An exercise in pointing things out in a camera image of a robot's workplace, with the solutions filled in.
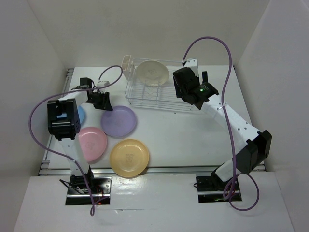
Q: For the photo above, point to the blue plate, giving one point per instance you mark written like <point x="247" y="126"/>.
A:
<point x="81" y="113"/>

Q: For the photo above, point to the white wire dish rack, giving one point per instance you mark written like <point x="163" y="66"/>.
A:
<point x="162" y="96"/>

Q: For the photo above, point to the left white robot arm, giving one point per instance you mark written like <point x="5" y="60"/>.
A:
<point x="64" y="124"/>

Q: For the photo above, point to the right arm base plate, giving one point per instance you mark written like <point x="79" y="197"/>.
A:
<point x="208" y="192"/>

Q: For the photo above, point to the cream plate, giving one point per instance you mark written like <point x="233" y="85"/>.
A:
<point x="152" y="73"/>

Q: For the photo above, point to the white cutlery holder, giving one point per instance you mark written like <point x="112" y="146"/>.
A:
<point x="126" y="65"/>

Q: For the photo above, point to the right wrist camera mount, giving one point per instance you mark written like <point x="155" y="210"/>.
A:
<point x="192" y="64"/>

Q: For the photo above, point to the purple plate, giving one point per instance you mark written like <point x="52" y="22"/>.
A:
<point x="120" y="122"/>

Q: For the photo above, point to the orange plate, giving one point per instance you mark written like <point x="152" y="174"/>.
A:
<point x="129" y="158"/>

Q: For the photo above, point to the pink plate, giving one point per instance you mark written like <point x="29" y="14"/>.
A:
<point x="93" y="142"/>

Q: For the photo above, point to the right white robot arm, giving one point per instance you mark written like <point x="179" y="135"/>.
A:
<point x="251" y="146"/>

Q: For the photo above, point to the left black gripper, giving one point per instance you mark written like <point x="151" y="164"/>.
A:
<point x="105" y="104"/>

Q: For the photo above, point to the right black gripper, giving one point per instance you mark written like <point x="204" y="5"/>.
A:
<point x="177" y="89"/>

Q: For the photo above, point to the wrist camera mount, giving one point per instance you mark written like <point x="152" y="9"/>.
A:
<point x="192" y="64"/>
<point x="102" y="84"/>

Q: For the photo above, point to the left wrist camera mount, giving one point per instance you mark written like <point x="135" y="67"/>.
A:
<point x="102" y="84"/>

